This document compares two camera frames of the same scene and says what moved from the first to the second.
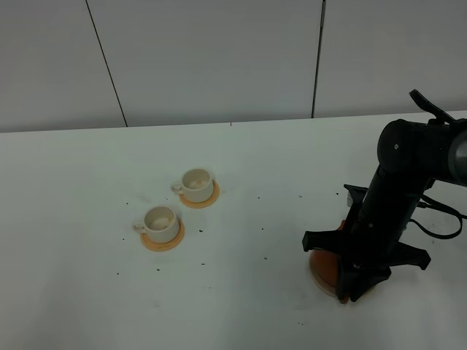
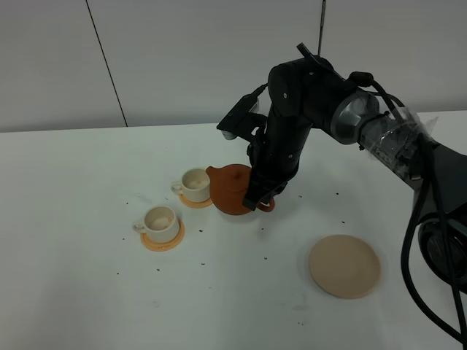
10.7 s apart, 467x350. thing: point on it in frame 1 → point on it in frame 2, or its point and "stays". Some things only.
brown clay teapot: (324, 267) → (228, 188)
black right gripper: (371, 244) → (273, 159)
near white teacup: (160, 223) stays
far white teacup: (196, 185) stays
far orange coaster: (206, 203) stays
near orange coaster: (162, 246) stays
